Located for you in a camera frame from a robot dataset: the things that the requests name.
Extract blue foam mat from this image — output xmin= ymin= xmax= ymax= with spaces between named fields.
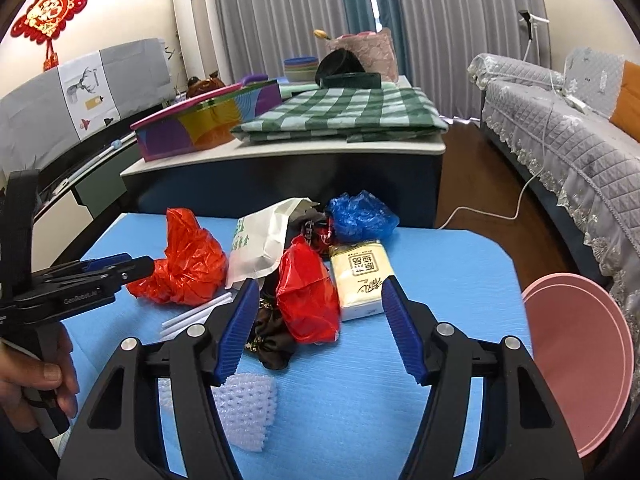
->
xmin=50 ymin=212 xmax=534 ymax=480

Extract dark television stand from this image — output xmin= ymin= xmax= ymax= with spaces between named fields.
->
xmin=30 ymin=130 xmax=146 ymax=262

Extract television with grey cover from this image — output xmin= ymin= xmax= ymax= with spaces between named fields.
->
xmin=0 ymin=37 xmax=174 ymax=177

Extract black hat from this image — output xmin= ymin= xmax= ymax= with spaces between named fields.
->
xmin=315 ymin=49 xmax=369 ymax=86

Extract person's left hand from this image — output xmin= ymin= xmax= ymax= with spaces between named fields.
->
xmin=0 ymin=326 xmax=81 ymax=432

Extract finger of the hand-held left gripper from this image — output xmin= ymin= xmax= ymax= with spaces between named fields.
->
xmin=75 ymin=253 xmax=134 ymax=274
xmin=50 ymin=255 xmax=157 ymax=292

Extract white foam fruit net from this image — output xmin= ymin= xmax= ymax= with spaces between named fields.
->
xmin=159 ymin=374 xmax=278 ymax=454

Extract large red plastic bag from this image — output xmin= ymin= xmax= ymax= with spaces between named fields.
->
xmin=126 ymin=207 xmax=229 ymax=307

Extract red knot wall decoration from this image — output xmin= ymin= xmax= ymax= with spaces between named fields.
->
xmin=10 ymin=0 xmax=89 ymax=72

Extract white paper straw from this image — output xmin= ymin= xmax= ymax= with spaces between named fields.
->
xmin=160 ymin=310 xmax=217 ymax=344

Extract white paper bag green print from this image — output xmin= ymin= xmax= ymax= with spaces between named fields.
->
xmin=226 ymin=197 xmax=314 ymax=291

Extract pink plate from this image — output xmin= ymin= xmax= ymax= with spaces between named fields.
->
xmin=521 ymin=272 xmax=635 ymax=454

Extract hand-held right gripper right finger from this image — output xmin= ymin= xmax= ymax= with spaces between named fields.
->
xmin=381 ymin=276 xmax=586 ymax=480

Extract white phone stand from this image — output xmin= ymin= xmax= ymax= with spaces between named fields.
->
xmin=517 ymin=9 xmax=551 ymax=57

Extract pink lace basket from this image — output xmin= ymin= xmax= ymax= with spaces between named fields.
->
xmin=326 ymin=27 xmax=397 ymax=85

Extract white top coffee table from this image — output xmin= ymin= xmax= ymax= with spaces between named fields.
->
xmin=120 ymin=75 xmax=447 ymax=231

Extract white plastic straws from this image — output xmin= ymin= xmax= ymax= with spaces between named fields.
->
xmin=161 ymin=294 xmax=235 ymax=332

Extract dark floral satin cloth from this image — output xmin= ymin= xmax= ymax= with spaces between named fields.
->
xmin=244 ymin=280 xmax=299 ymax=372

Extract dark green tray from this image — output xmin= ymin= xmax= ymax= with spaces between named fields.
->
xmin=320 ymin=72 xmax=384 ymax=90

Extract grey curtain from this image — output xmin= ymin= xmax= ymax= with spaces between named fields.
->
xmin=202 ymin=0 xmax=551 ymax=127

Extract yellow tissue packet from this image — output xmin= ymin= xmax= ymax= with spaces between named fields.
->
xmin=328 ymin=241 xmax=401 ymax=322

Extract grey quilted cushion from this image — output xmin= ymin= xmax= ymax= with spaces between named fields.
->
xmin=562 ymin=47 xmax=629 ymax=117

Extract stack of coloured bowls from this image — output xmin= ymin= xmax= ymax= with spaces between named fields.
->
xmin=283 ymin=56 xmax=320 ymax=83

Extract brown glossy ornament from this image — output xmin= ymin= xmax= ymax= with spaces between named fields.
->
xmin=186 ymin=74 xmax=226 ymax=100

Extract colourful box with pink lid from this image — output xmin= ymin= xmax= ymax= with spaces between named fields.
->
xmin=130 ymin=79 xmax=284 ymax=163

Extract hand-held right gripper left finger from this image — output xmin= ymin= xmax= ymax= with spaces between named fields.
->
xmin=57 ymin=278 xmax=261 ymax=480

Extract green checked cloth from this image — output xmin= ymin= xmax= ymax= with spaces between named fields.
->
xmin=231 ymin=86 xmax=450 ymax=145

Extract blue plastic bag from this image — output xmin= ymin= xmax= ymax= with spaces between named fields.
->
xmin=327 ymin=190 xmax=400 ymax=244

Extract orange cushion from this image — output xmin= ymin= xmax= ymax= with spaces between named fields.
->
xmin=610 ymin=60 xmax=640 ymax=134

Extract white cable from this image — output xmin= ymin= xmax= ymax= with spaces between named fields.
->
xmin=436 ymin=67 xmax=569 ymax=231

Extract white rod with blue tip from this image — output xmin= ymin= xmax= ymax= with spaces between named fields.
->
xmin=50 ymin=139 xmax=122 ymax=192

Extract sofa with grey quilted cover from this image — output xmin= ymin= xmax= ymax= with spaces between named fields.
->
xmin=467 ymin=47 xmax=640 ymax=342

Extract white standing air conditioner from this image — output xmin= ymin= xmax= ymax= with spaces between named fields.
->
xmin=172 ymin=0 xmax=234 ymax=87

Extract small red plastic bag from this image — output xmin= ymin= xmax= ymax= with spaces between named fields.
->
xmin=276 ymin=235 xmax=342 ymax=345

